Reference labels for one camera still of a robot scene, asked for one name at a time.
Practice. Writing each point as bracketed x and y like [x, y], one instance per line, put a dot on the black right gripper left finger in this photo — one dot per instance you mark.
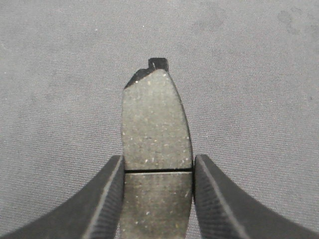
[92, 213]

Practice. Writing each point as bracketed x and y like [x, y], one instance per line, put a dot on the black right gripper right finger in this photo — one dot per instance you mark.
[225, 211]

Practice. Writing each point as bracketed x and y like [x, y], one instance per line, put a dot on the brake pad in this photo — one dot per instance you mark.
[158, 157]

